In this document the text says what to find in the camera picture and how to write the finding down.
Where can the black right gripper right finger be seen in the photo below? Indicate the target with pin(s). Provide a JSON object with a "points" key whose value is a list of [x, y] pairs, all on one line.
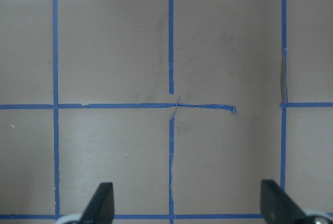
{"points": [[277, 207]]}

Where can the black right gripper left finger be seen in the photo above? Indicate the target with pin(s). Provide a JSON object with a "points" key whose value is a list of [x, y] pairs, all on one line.
{"points": [[100, 209]]}

